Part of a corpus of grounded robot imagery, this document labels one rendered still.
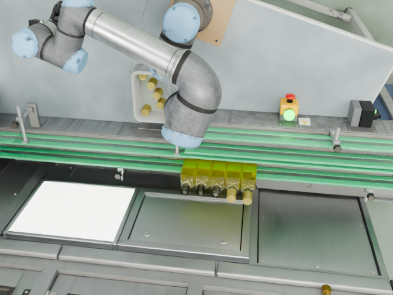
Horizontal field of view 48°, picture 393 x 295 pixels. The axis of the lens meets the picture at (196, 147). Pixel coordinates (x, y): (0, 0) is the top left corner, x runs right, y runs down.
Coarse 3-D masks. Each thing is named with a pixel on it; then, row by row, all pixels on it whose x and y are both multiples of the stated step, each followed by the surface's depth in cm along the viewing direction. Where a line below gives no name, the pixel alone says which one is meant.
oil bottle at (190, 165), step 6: (186, 162) 173; (192, 162) 173; (186, 168) 169; (192, 168) 169; (186, 174) 166; (192, 174) 166; (180, 180) 166; (186, 180) 164; (192, 180) 165; (192, 186) 166
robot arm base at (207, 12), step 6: (174, 0) 158; (180, 0) 152; (192, 0) 150; (198, 0) 152; (204, 0) 154; (204, 6) 154; (210, 6) 156; (204, 12) 152; (210, 12) 156; (204, 18) 153; (210, 18) 158; (204, 24) 156; (198, 30) 162
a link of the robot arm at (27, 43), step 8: (40, 24) 124; (16, 32) 116; (24, 32) 116; (32, 32) 117; (40, 32) 119; (48, 32) 123; (16, 40) 116; (24, 40) 116; (32, 40) 116; (40, 40) 118; (16, 48) 117; (24, 48) 117; (32, 48) 117; (40, 48) 118; (24, 56) 119; (32, 56) 119
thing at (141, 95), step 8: (136, 72) 171; (144, 72) 171; (136, 80) 176; (144, 80) 180; (160, 80) 179; (136, 88) 177; (144, 88) 182; (136, 96) 178; (144, 96) 184; (152, 96) 184; (136, 104) 180; (144, 104) 186; (152, 104) 186; (136, 112) 181; (152, 112) 186; (160, 112) 186; (144, 120) 182; (152, 120) 182; (160, 120) 182
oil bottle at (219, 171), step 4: (216, 160) 174; (216, 164) 171; (220, 164) 171; (224, 164) 171; (212, 168) 170; (216, 168) 169; (220, 168) 169; (224, 168) 169; (212, 172) 167; (216, 172) 167; (220, 172) 167; (224, 172) 167; (212, 176) 165; (216, 176) 164; (220, 176) 164; (224, 176) 165; (212, 180) 163; (216, 180) 163; (220, 180) 163; (224, 180) 164; (212, 184) 164; (220, 184) 163; (224, 184) 164; (212, 188) 165; (220, 188) 164; (224, 188) 166
